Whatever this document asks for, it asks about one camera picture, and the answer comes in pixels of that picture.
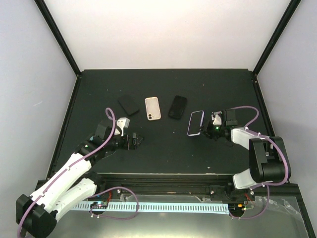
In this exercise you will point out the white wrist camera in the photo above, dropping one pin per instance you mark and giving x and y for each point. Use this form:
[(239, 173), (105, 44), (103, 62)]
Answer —
[(216, 118), (121, 125)]

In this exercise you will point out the black frame post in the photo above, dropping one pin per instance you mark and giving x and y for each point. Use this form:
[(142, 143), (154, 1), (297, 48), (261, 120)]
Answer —
[(287, 15), (44, 10)]

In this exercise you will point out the black phone case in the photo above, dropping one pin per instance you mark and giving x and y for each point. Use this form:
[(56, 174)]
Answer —
[(177, 108)]

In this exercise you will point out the lavender phone case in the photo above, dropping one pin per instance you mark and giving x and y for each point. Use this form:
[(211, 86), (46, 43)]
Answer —
[(188, 129)]

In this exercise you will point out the black wallet pouch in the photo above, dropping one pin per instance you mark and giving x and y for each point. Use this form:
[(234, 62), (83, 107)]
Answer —
[(128, 104)]

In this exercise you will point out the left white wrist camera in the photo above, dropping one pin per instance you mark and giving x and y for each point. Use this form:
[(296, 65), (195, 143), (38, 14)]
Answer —
[(121, 125)]

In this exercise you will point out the beige phone case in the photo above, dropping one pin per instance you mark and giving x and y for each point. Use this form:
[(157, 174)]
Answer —
[(152, 108)]

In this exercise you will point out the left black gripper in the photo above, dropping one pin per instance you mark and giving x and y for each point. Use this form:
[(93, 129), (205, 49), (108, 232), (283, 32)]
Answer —
[(131, 146)]

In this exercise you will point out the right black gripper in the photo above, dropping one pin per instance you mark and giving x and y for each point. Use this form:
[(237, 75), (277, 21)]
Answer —
[(207, 130)]

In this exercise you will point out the left black frame post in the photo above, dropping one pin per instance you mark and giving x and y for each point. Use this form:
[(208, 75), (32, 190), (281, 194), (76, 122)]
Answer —
[(44, 10)]

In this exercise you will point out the right black frame post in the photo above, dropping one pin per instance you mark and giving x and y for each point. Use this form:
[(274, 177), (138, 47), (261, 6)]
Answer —
[(287, 15)]

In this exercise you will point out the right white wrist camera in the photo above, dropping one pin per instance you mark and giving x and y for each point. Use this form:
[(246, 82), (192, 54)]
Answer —
[(216, 118)]

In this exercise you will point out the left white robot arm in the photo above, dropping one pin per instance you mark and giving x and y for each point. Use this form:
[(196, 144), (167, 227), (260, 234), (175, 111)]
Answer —
[(39, 213)]

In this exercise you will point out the white slotted cable duct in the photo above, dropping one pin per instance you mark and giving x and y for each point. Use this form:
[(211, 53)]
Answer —
[(154, 207)]

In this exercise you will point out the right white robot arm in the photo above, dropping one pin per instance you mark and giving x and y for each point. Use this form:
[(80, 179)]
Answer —
[(268, 161)]

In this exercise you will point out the black aluminium front rail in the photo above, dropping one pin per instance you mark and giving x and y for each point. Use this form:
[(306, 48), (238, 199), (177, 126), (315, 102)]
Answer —
[(212, 186)]

